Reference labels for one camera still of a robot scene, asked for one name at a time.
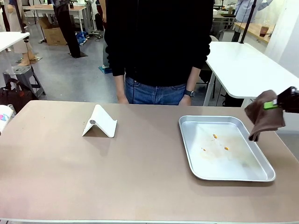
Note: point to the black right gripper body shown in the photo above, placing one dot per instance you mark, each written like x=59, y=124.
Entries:
x=290, y=100

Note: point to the brown cloth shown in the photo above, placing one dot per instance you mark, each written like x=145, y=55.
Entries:
x=264, y=119

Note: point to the person's right forearm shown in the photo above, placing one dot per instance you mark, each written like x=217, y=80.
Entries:
x=119, y=85

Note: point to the person's left forearm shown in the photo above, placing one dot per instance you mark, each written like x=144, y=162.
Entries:
x=192, y=78

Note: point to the person's left hand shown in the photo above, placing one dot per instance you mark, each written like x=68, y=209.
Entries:
x=185, y=100

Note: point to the person's right hand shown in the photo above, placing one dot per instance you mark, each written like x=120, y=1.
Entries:
x=122, y=100

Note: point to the large white side table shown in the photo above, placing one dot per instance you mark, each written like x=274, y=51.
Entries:
x=245, y=67

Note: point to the silver metal tray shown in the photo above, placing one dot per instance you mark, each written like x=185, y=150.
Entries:
x=224, y=163

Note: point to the plastic cup with brown drink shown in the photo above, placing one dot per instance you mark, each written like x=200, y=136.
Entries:
x=263, y=30

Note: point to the wooden top table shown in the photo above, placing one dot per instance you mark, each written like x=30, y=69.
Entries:
x=254, y=30

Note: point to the black wrist watch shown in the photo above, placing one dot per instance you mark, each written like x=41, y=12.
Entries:
x=189, y=93

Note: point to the black vertical pole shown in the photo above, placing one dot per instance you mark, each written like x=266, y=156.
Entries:
x=247, y=21
x=20, y=16

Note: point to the bystander in light blue shirt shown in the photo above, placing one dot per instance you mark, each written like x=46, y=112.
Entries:
x=250, y=10

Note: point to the person's blue jeans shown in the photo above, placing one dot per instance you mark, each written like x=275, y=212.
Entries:
x=154, y=94

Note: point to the person in black sweater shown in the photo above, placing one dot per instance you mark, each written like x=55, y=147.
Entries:
x=158, y=42

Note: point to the white folded stand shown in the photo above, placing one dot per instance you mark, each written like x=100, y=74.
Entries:
x=102, y=123

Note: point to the blue floor mat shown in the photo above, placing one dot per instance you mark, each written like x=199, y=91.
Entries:
x=105, y=69

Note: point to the bystander in blue jeans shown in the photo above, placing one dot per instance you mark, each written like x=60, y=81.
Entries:
x=104, y=46

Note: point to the blue plastic bag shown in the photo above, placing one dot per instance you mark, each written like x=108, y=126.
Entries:
x=81, y=38

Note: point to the bystander in black trousers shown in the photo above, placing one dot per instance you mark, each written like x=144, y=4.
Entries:
x=70, y=30

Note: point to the wooden desk with white legs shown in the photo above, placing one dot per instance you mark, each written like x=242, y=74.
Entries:
x=77, y=9

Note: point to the brown cardboard box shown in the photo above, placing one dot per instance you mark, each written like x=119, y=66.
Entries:
x=54, y=35

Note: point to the grey metal stool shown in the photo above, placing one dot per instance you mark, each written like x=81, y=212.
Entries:
x=21, y=71

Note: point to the black bag with red trim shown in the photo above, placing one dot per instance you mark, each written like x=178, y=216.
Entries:
x=16, y=98

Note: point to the bystander in beige trousers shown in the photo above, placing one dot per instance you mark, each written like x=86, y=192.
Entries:
x=19, y=35

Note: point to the small white side table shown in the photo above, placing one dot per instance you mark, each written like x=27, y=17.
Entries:
x=11, y=39

